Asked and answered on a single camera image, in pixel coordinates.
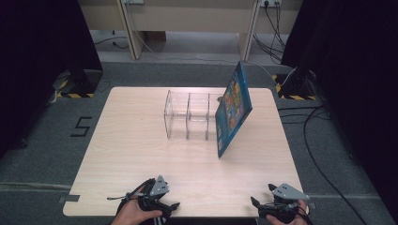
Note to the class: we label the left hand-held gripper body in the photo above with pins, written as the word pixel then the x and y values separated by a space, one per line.
pixel 158 190

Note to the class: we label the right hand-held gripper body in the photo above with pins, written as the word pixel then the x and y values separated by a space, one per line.
pixel 286 193

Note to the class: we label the clear acrylic book rack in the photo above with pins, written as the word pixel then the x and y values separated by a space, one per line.
pixel 188 108

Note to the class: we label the blue picture book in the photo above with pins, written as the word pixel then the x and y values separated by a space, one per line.
pixel 233 108

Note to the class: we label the person's right hand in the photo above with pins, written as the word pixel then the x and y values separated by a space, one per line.
pixel 302 215

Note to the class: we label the person's left hand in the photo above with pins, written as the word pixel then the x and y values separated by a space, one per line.
pixel 133 214

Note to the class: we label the black white-striped clothing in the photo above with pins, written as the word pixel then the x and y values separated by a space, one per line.
pixel 159 221

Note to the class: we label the grey tape strip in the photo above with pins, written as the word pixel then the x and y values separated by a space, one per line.
pixel 70 198

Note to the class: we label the yellow black hazard tape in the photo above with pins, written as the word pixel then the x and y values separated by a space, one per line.
pixel 75 95
pixel 297 97

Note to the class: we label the black stand base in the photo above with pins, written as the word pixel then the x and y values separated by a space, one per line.
pixel 86 79
pixel 298 82

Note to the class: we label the black curtain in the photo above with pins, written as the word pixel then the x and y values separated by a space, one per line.
pixel 37 62
pixel 359 78

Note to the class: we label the beige desk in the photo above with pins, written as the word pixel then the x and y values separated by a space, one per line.
pixel 187 18

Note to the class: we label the white wall power outlet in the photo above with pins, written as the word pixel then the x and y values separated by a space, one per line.
pixel 270 2

